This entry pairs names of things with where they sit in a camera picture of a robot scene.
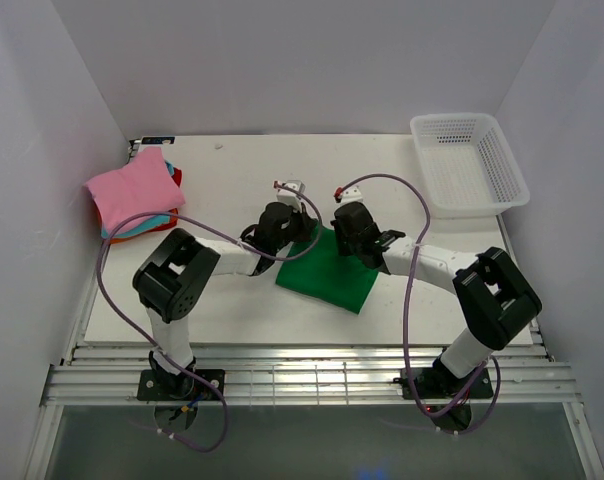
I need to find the green t shirt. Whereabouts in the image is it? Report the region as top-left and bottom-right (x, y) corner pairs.
(275, 227), (378, 314)

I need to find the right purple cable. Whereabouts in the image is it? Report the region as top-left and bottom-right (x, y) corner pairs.
(336, 173), (502, 435)

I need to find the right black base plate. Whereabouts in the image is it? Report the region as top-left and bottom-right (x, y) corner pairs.
(394, 364), (495, 401)

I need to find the orange folded t shirt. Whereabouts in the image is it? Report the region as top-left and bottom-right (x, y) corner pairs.
(109, 214), (178, 244)

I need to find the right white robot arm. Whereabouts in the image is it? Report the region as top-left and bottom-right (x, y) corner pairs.
(332, 202), (542, 398)

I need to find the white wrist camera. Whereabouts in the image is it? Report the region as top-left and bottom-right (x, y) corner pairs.
(274, 180), (305, 210)
(333, 185), (364, 205)

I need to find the pink folded t shirt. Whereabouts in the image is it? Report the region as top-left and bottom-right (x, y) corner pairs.
(85, 146), (186, 238)

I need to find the white plastic basket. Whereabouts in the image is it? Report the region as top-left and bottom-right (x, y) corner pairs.
(410, 113), (530, 219)

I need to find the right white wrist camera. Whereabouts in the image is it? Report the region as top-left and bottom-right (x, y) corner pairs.
(333, 185), (364, 205)

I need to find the light blue folded t shirt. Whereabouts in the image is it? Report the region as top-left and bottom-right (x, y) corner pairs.
(111, 162), (182, 244)

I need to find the red folded t shirt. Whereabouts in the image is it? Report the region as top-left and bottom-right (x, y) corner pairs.
(172, 168), (182, 187)

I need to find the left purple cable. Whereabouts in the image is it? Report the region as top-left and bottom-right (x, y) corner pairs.
(96, 183), (323, 454)

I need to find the blue label sticker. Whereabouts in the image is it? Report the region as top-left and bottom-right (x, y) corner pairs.
(141, 136), (175, 145)

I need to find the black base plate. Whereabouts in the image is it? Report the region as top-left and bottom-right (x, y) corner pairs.
(394, 364), (495, 401)
(136, 368), (227, 402)

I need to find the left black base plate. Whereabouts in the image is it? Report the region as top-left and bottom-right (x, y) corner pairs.
(136, 368), (227, 402)

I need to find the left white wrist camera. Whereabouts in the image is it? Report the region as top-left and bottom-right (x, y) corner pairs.
(274, 180), (305, 210)

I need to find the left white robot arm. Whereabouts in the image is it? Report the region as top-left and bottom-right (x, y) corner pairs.
(133, 202), (318, 400)

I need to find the purple cable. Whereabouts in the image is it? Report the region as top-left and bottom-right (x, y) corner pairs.
(96, 183), (323, 454)
(336, 173), (502, 435)

